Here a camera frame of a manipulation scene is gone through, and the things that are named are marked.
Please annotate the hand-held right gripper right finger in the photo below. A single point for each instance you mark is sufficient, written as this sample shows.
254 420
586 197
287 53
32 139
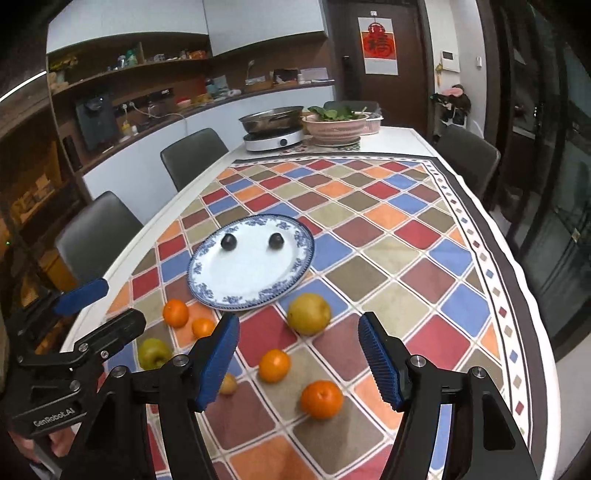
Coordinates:
378 364

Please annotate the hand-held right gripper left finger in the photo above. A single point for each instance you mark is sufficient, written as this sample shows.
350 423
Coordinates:
217 362

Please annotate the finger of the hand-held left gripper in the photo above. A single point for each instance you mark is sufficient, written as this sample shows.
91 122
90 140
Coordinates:
115 328
83 294

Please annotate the small brown kiwi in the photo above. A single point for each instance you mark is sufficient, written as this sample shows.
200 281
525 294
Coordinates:
229 385

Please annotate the small orange mandarin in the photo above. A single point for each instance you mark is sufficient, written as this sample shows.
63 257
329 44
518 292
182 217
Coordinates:
203 327

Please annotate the green apple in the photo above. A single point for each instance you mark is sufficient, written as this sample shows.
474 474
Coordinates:
154 353

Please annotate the yellow pear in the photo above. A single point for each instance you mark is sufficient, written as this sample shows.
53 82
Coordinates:
309 314

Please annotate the blue patterned white plate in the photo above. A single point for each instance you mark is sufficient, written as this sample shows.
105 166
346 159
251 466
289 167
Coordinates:
249 272

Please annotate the person's left hand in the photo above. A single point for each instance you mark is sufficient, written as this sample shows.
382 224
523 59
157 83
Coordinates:
53 441

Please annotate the grey dining chair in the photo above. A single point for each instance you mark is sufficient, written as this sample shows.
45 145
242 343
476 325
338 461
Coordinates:
468 157
94 235
196 154

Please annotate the colourful checked tablecloth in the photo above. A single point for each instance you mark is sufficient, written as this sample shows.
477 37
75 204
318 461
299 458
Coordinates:
406 258

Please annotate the dark plum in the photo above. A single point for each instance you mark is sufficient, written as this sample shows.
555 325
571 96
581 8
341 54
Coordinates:
228 241
276 241

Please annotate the dark hanging bag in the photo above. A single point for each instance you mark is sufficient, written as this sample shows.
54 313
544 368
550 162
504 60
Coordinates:
94 122

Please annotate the patterned placemat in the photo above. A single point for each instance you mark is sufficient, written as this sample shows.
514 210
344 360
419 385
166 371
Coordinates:
344 147

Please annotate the white induction cooker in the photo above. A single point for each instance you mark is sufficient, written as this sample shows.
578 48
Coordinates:
272 144

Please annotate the pink colander basket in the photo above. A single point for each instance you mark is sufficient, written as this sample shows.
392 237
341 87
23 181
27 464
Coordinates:
334 131

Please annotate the white plastic basket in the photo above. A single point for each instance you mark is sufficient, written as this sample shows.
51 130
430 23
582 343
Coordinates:
375 125

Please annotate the metal cooking pot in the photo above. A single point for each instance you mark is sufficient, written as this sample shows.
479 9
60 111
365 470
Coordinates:
270 121

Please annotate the glass sliding door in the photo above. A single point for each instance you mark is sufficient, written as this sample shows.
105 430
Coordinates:
554 184

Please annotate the leafy greens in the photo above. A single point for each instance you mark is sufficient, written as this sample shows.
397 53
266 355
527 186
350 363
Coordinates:
328 113

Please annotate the dark clutter with pink piece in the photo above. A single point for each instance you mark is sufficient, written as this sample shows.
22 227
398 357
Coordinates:
450 104

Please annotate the black box device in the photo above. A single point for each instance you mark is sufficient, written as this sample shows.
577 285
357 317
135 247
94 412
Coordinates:
285 77

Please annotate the white sign card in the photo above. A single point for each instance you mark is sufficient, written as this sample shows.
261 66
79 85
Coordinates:
315 74

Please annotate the black door lock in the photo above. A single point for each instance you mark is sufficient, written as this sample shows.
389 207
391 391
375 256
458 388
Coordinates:
345 69

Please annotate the dark wooden door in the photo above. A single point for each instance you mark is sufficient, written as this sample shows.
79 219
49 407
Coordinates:
415 69

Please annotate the yellow hanging charm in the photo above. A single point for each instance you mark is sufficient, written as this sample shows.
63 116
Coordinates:
439 71

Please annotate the white intercom panel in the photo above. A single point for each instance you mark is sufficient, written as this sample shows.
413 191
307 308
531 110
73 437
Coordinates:
450 61

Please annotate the wooden wall shelf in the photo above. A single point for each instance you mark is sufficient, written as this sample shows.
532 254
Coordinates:
138 81

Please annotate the white wall cabinet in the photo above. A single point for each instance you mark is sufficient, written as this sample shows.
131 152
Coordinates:
138 23

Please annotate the red wall calendar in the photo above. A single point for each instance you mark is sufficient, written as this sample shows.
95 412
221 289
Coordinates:
378 44

